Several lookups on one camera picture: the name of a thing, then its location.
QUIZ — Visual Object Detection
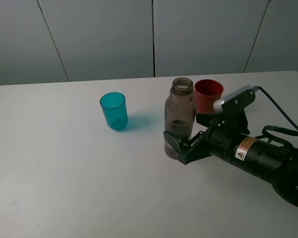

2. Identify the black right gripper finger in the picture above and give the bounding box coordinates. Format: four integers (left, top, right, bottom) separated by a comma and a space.
196, 113, 223, 127
163, 130, 181, 151

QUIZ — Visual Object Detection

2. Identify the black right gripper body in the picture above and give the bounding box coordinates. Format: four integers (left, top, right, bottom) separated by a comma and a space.
177, 118, 248, 165

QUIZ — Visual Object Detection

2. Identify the smoky translucent water bottle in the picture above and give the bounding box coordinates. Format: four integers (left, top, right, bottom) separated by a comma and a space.
163, 77, 198, 160

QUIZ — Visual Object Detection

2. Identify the teal translucent plastic cup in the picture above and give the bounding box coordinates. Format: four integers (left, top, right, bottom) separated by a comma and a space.
100, 92, 128, 131

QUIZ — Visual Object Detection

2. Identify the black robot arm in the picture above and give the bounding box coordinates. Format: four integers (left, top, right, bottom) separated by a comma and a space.
163, 111, 298, 207

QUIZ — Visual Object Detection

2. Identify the red plastic cup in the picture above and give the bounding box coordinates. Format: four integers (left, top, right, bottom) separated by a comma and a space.
194, 79, 224, 114

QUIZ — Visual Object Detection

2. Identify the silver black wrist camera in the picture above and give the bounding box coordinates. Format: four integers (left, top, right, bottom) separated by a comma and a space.
213, 85, 255, 135

